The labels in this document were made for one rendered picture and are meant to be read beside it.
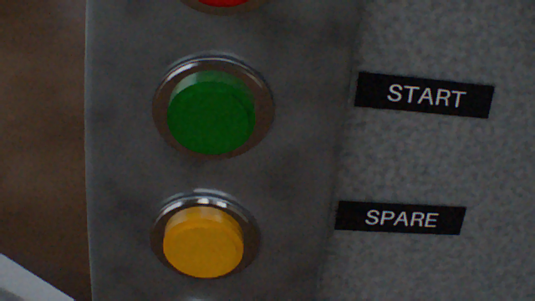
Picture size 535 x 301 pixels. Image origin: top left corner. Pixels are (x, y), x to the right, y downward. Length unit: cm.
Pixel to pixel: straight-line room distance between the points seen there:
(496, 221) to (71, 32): 282
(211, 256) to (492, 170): 10
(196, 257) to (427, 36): 10
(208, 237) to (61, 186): 223
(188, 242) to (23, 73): 265
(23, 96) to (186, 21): 258
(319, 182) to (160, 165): 5
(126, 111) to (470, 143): 11
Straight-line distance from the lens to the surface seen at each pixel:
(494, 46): 34
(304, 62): 32
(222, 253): 35
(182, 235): 35
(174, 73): 32
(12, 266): 115
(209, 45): 32
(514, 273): 41
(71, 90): 290
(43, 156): 266
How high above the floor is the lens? 161
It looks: 37 degrees down
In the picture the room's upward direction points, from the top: 6 degrees clockwise
